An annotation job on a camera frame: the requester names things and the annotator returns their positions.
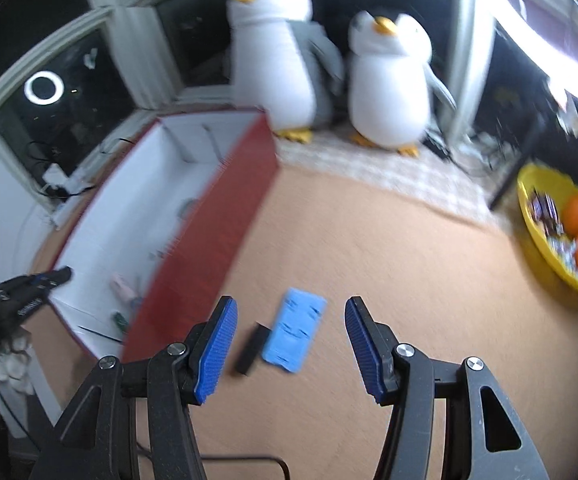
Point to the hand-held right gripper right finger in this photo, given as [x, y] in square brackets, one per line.
[364, 355]

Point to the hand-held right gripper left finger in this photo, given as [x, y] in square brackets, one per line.
[214, 355]

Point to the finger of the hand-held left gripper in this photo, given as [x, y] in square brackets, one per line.
[44, 280]

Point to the small black bar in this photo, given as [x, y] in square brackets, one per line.
[251, 350]

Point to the blue phone stand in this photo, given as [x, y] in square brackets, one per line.
[294, 330]

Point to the small pink object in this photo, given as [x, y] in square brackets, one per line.
[121, 287]

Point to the small green object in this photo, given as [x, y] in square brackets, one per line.
[120, 321]

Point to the white cardboard box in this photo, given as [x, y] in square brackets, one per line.
[204, 240]

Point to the white power strip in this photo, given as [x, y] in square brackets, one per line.
[64, 205]

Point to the white power adapter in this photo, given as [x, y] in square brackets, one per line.
[56, 175]

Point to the checked table cloth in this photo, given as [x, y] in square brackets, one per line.
[394, 175]

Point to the yellow fruit bowl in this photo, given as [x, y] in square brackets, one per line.
[534, 230]

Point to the pile of wrapped candies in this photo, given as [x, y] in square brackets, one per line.
[544, 212]

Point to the small penguin plush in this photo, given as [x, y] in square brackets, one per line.
[389, 95]

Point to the large penguin plush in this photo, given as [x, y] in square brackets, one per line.
[274, 70]

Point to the white window frame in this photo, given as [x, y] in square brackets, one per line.
[139, 50]

